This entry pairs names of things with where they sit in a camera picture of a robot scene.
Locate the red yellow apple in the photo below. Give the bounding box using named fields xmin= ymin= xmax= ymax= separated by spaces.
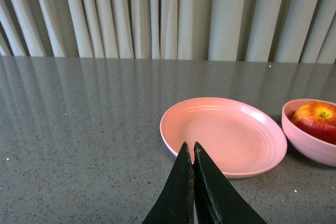
xmin=291 ymin=101 xmax=335 ymax=145

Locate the pink plastic plate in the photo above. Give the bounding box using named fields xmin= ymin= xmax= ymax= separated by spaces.
xmin=160 ymin=98 xmax=287 ymax=178

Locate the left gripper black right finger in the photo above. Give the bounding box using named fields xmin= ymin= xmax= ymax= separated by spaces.
xmin=193 ymin=142 xmax=265 ymax=223

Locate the white pleated curtain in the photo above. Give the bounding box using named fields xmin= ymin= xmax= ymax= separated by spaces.
xmin=1 ymin=0 xmax=335 ymax=63

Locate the pink plastic bowl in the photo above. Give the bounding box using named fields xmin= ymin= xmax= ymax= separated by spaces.
xmin=281 ymin=99 xmax=335 ymax=167

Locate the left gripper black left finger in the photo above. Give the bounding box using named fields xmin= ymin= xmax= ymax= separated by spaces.
xmin=143 ymin=142 xmax=194 ymax=224

